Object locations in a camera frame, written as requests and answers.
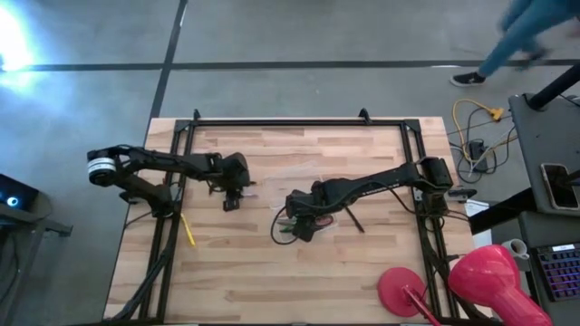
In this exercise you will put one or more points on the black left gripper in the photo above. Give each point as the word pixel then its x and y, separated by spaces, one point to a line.
pixel 235 172

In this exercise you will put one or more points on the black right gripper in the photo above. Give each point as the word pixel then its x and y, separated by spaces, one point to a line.
pixel 306 206

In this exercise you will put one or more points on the green highlighter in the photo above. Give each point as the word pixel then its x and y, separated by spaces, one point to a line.
pixel 286 227

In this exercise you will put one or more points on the red and black scissors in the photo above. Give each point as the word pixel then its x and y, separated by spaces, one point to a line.
pixel 324 221

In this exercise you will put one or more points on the yellow highlighter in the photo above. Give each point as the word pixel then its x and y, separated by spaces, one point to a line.
pixel 188 230

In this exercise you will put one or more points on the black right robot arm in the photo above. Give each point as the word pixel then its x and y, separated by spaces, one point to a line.
pixel 376 181

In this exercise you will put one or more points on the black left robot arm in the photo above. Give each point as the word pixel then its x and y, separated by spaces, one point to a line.
pixel 149 160

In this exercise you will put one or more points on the red lamp base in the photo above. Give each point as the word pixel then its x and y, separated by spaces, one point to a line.
pixel 396 292

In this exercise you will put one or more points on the red lamp stem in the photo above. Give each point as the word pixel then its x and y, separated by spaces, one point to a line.
pixel 419 305

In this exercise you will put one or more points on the white paper sheet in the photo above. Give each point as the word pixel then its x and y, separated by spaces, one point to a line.
pixel 478 213

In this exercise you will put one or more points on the black power adapter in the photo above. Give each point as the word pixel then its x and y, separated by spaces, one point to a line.
pixel 477 151

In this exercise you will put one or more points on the pink plastic pitcher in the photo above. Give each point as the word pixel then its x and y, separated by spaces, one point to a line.
pixel 494 280

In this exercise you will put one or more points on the gray stand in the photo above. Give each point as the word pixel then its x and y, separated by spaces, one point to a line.
pixel 31 222

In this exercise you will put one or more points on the dark gray desk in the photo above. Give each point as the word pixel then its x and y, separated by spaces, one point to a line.
pixel 512 226

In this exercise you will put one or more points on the white mug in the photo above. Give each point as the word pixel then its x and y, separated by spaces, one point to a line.
pixel 516 248

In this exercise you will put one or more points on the black device with blue light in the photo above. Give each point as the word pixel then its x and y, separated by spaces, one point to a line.
pixel 13 192

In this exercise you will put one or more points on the person's black shoe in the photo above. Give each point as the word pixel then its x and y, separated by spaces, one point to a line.
pixel 466 80

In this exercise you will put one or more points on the gray side table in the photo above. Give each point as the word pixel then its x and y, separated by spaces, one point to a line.
pixel 539 136

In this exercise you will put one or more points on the smartphone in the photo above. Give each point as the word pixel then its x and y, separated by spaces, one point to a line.
pixel 559 185

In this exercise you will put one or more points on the backlit keyboard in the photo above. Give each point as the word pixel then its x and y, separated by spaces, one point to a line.
pixel 562 271

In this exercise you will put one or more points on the black pole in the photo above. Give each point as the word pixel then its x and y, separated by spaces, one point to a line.
pixel 555 88

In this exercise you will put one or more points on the person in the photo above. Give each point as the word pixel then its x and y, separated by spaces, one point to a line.
pixel 521 27

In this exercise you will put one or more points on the black metal table frame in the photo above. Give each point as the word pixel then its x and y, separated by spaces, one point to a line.
pixel 294 122

